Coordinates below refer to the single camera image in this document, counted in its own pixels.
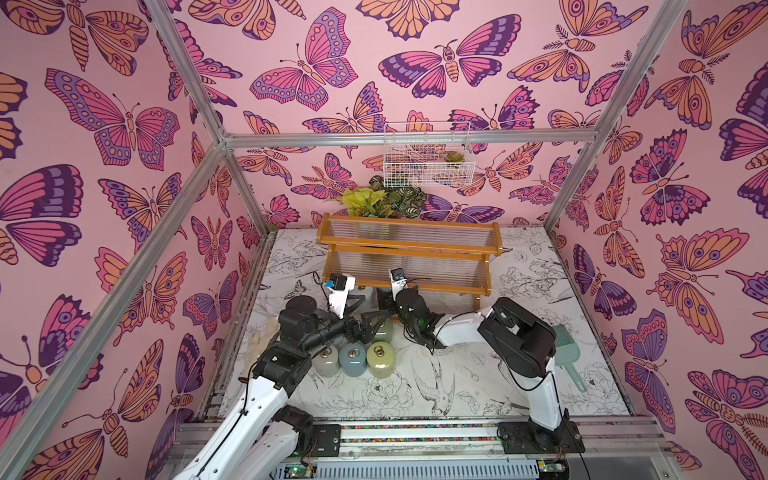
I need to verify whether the blue canister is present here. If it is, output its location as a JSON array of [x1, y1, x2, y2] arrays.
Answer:
[[338, 342, 367, 377]]

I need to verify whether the yellow-green canister bottom shelf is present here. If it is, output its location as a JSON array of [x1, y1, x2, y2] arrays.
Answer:
[[366, 341, 396, 379]]

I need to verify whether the white canister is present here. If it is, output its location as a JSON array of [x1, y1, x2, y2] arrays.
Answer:
[[312, 345, 341, 378]]

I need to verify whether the green canister shelf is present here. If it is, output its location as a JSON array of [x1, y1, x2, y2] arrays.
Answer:
[[374, 318, 394, 343]]

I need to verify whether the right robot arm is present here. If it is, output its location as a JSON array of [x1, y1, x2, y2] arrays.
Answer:
[[389, 288, 585, 455]]

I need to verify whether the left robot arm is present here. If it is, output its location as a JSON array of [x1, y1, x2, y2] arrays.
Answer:
[[176, 295, 390, 479]]

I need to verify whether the wooden tiered shelf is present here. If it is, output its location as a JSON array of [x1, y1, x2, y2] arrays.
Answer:
[[317, 214, 502, 307]]

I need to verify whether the green leafy plant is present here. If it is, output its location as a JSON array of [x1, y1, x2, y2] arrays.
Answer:
[[337, 175, 427, 219]]

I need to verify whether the small succulent in basket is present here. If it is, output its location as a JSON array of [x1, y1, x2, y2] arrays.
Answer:
[[443, 151, 465, 164]]

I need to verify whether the green plastic dustpan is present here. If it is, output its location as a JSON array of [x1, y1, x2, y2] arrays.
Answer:
[[553, 325, 587, 393]]

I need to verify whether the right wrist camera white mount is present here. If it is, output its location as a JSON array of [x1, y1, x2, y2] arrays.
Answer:
[[390, 268, 408, 298]]

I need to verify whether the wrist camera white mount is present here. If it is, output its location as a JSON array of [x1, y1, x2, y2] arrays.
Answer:
[[324, 273, 356, 319], [390, 268, 408, 298]]

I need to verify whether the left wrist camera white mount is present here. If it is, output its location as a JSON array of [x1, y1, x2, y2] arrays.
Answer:
[[324, 273, 356, 319]]

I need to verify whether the white wire basket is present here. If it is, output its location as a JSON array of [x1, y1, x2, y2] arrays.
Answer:
[[381, 121, 476, 188]]

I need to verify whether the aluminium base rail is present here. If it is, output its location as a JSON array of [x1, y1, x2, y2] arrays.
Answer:
[[160, 417, 684, 479]]

